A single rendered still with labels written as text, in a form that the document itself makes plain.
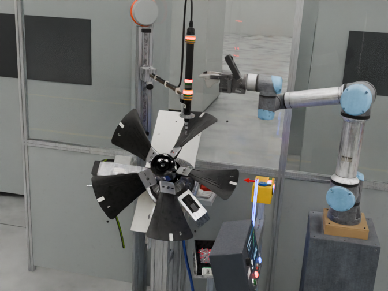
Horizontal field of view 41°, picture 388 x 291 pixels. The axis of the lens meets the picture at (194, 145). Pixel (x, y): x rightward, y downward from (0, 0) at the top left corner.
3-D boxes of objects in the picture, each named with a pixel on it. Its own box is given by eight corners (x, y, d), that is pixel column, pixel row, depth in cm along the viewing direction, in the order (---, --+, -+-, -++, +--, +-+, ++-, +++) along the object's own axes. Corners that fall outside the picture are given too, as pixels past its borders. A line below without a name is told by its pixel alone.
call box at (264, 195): (254, 193, 281) (256, 175, 278) (272, 196, 279) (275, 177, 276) (250, 204, 266) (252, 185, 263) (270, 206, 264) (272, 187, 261)
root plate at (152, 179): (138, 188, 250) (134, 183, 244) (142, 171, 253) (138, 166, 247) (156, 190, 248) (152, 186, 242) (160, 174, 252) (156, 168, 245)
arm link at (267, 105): (279, 116, 233) (281, 93, 230) (271, 122, 224) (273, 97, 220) (262, 114, 237) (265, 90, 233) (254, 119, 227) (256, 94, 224)
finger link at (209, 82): (198, 88, 224) (219, 88, 225) (199, 74, 222) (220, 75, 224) (197, 86, 227) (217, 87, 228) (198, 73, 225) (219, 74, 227)
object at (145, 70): (139, 79, 295) (140, 64, 293) (150, 79, 298) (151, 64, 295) (144, 83, 286) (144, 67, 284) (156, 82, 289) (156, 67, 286)
